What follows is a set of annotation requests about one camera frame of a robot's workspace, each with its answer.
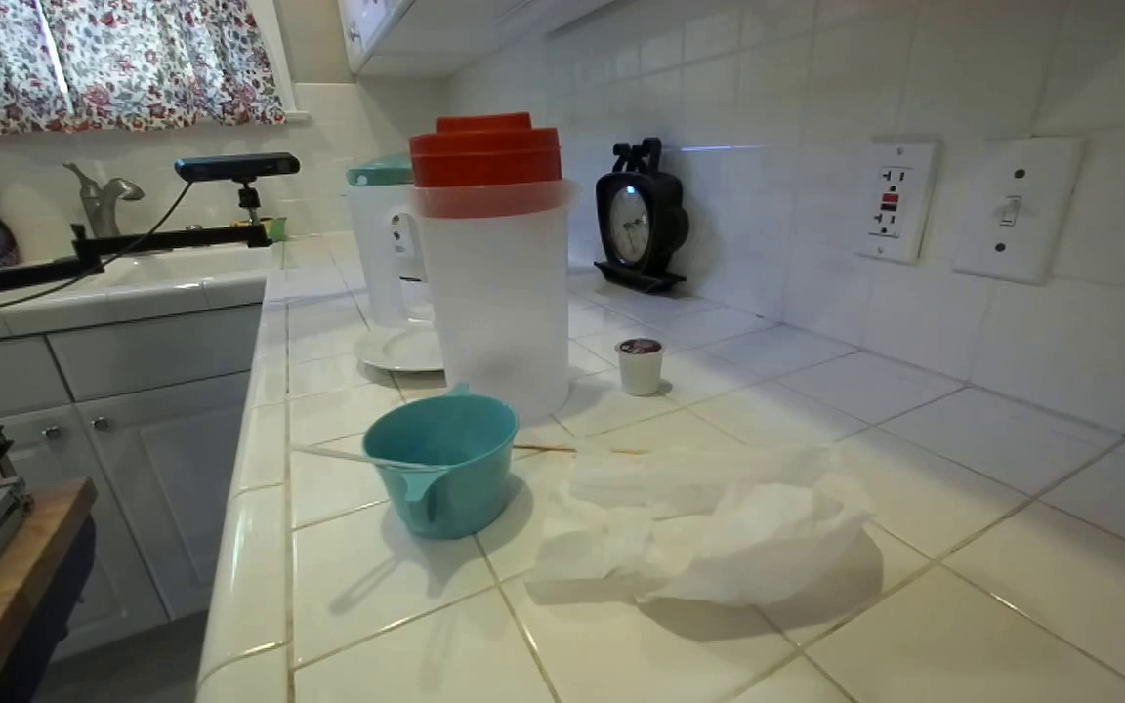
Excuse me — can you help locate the thin wooden skewer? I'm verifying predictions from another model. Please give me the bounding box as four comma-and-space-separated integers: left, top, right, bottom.
513, 441, 650, 456

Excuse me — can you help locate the white ceramic plate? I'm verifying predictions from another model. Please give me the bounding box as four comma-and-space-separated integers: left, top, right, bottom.
356, 323, 442, 377

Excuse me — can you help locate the black decorative clock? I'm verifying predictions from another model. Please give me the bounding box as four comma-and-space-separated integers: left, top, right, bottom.
594, 136, 688, 293

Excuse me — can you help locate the teal plastic measuring cup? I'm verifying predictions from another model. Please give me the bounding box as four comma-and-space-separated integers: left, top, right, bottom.
364, 391, 520, 539

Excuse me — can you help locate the translucent pitcher with red lid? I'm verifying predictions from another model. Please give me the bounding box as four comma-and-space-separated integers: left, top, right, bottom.
412, 112, 572, 425

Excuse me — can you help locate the white container with teal lid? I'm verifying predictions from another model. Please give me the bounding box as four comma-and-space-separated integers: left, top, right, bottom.
347, 157, 426, 327

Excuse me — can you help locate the white upper cabinet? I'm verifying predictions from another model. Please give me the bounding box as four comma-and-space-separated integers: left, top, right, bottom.
342, 0, 615, 77

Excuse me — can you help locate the white cabinet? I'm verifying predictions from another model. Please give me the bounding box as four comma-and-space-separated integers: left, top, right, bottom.
342, 0, 615, 77
0, 306, 258, 657

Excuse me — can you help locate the white electrical outlet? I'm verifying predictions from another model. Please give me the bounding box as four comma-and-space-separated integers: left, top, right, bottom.
857, 142, 938, 265

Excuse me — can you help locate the white lower cabinet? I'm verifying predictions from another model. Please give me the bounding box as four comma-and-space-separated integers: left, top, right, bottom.
0, 306, 258, 657

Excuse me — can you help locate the chrome kitchen faucet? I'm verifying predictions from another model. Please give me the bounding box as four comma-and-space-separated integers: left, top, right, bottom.
76, 167, 144, 240

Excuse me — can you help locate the wooden cart top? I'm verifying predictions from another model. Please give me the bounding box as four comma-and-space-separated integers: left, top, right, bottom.
0, 481, 97, 703

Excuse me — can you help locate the floral window curtain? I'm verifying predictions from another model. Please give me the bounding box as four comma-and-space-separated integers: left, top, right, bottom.
0, 0, 287, 135

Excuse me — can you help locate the white light switch plate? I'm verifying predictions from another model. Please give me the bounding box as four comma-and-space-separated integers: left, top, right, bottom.
951, 136, 1084, 286

